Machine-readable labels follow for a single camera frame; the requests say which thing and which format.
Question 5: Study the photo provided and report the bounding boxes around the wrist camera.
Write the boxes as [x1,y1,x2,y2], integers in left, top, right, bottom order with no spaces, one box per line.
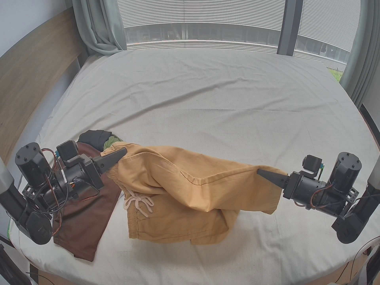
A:
[56,140,82,168]
[302,155,324,179]

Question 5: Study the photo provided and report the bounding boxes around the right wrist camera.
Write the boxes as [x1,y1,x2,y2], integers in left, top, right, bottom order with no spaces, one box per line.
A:
[302,155,324,179]

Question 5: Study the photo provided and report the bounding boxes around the grey-green curtain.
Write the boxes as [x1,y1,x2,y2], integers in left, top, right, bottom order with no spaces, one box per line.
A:
[338,0,380,109]
[69,0,128,56]

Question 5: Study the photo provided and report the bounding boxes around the bed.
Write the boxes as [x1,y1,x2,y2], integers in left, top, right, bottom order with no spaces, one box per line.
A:
[0,7,380,285]

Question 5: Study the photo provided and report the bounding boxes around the black garment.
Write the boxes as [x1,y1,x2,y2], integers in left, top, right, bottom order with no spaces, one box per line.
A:
[78,129,113,152]

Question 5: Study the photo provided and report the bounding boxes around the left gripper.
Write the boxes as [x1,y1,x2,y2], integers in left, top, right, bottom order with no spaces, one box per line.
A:
[62,147,129,202]

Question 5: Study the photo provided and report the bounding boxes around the brown shorts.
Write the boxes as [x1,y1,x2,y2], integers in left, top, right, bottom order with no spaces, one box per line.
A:
[53,141,122,262]

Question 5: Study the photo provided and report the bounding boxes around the window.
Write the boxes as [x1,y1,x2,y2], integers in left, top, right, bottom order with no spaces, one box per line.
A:
[114,0,364,73]

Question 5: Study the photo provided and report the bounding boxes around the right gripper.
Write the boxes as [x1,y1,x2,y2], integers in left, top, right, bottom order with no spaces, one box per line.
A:
[282,172,328,211]

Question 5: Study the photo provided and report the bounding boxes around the tan shorts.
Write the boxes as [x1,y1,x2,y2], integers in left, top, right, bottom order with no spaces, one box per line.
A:
[100,141,287,246]

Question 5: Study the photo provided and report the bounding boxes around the green garment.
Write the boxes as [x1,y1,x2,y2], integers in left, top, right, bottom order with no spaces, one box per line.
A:
[103,134,124,151]

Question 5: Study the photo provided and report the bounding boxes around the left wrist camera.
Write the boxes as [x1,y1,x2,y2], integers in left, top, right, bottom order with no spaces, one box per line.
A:
[56,140,82,168]

